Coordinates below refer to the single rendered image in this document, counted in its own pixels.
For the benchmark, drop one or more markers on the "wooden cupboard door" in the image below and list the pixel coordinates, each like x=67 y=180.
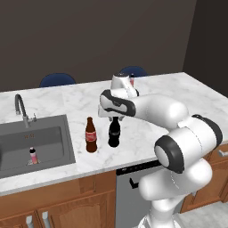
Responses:
x=83 y=210
x=13 y=221
x=215 y=187

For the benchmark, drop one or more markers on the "wooden drawer front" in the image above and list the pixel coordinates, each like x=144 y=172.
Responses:
x=216 y=158

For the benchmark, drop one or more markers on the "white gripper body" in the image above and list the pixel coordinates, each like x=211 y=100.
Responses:
x=104 y=112

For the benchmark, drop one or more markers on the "large brown bottle red label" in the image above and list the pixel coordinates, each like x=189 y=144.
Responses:
x=91 y=138

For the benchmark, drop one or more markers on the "grey curved tap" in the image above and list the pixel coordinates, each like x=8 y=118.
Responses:
x=20 y=104

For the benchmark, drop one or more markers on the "grey sink basin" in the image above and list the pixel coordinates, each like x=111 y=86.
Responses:
x=44 y=139

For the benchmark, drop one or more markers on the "blue stool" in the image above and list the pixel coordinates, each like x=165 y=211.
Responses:
x=135 y=71
x=57 y=79

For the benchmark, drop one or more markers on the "small bottle red cap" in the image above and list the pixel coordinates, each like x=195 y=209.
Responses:
x=132 y=80

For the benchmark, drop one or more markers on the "large black bottle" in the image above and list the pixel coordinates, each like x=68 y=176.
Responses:
x=114 y=136

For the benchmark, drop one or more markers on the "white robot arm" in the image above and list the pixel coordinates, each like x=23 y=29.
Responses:
x=175 y=112

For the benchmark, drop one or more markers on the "wooden panel under sink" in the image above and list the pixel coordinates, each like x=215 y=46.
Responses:
x=53 y=190

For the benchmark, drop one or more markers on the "grey dishwasher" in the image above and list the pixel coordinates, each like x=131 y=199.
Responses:
x=126 y=205

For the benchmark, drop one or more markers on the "small pink bottle dark cap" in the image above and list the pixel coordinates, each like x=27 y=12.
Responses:
x=34 y=156

